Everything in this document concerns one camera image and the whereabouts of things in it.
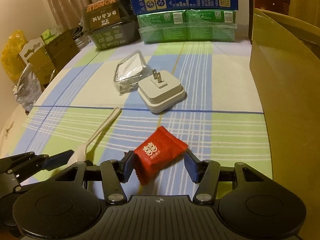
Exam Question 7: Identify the white plastic spoon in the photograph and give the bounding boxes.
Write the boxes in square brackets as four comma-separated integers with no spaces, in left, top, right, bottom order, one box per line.
[67,107,121,166]

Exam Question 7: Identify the red snack packet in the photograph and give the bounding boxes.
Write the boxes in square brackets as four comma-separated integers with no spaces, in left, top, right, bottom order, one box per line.
[134,126,188,185]

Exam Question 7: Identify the white plug night light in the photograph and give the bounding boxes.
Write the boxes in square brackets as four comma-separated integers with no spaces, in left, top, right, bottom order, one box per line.
[138,69,186,114]

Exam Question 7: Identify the clear plastic packet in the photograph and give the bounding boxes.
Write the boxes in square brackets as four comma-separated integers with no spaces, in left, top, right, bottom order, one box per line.
[113,50,146,94]

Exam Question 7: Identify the white plastic bag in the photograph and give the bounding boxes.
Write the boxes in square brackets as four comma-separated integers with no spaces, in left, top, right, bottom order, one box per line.
[13,63,43,112]

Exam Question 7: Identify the checked tablecloth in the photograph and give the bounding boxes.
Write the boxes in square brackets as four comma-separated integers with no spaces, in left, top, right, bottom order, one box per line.
[10,38,273,198]

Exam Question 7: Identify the brown cardboard box stack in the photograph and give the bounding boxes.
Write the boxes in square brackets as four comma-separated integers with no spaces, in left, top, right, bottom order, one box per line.
[17,27,90,86]

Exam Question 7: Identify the yellow plastic bag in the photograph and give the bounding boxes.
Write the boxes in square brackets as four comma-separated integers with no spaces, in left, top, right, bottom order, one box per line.
[1,30,28,83]

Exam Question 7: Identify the open cardboard box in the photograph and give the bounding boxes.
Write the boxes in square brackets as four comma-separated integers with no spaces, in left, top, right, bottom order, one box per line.
[250,9,319,239]

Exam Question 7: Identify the black hot pot bowl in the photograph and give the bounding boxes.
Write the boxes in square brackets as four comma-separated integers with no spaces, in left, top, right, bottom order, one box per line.
[82,0,140,50]

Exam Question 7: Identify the green drink carton pack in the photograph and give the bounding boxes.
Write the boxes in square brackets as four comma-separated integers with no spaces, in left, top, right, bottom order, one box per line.
[137,9,236,44]

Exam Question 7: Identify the dark red gift box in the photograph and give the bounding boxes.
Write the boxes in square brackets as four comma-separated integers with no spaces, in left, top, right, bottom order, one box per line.
[248,0,290,43]

